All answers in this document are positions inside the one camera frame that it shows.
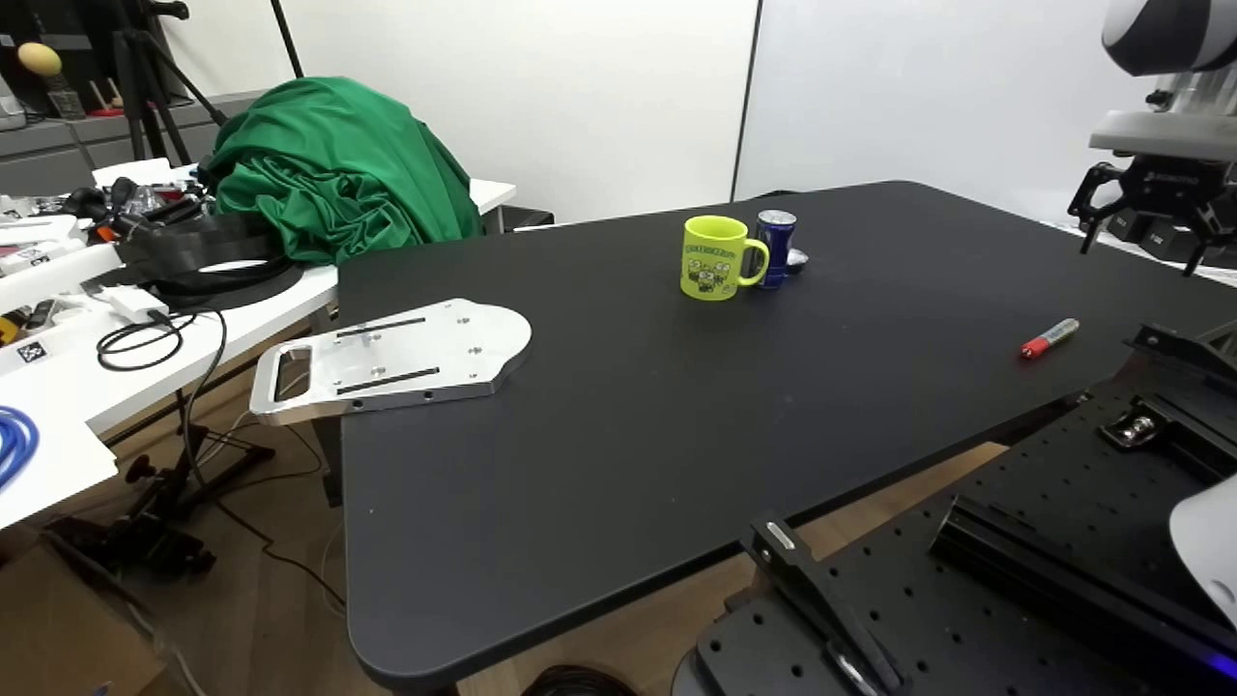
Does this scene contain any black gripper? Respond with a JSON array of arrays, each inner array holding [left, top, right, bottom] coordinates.
[[1066, 154, 1237, 273]]

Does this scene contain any red and white marker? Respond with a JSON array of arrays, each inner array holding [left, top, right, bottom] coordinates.
[[1021, 318, 1081, 361]]

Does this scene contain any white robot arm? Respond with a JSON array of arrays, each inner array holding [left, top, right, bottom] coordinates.
[[1066, 0, 1237, 273]]

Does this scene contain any yellow-green mug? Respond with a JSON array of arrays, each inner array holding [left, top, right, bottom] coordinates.
[[679, 211, 770, 300]]

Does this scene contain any blue drink can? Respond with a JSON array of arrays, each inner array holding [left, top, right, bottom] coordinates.
[[756, 209, 795, 287]]

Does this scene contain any green cloth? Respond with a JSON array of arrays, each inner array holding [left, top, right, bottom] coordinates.
[[199, 78, 484, 268]]

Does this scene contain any black bag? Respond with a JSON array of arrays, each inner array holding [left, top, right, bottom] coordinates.
[[103, 176, 296, 294]]

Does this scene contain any white side table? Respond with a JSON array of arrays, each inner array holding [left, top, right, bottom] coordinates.
[[0, 154, 517, 533]]

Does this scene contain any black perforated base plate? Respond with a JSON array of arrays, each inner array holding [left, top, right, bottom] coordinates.
[[672, 326, 1237, 696]]

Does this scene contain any black coiled cable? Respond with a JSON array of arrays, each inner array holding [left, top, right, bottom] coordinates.
[[94, 304, 233, 377]]

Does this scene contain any blue cable loop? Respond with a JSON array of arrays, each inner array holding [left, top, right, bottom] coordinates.
[[0, 401, 41, 493]]

